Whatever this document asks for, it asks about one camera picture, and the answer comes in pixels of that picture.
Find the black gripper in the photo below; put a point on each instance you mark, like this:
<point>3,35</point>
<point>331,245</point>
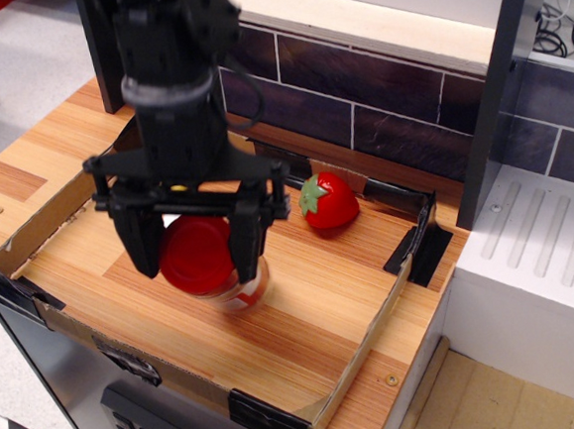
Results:
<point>179,135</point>

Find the red-capped basil spice bottle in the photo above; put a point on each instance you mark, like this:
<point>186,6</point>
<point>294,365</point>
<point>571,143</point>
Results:
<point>195,258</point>

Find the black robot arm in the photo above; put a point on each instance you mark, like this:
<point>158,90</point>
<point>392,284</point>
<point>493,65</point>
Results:
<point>173,42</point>

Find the cardboard fence with black tape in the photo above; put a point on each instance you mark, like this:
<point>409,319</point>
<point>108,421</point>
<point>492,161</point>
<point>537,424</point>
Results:
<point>340,342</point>

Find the red toy strawberry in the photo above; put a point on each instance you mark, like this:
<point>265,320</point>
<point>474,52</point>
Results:
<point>326,201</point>

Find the white toy sink drainboard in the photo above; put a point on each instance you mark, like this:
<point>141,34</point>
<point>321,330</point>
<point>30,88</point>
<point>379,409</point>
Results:
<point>511,303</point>

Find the yellow-handled white toy knife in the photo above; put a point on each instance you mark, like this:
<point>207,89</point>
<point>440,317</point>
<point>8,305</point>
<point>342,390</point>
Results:
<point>173,206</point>

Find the dark grey vertical post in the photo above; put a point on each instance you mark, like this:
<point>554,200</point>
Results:
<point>512,43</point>

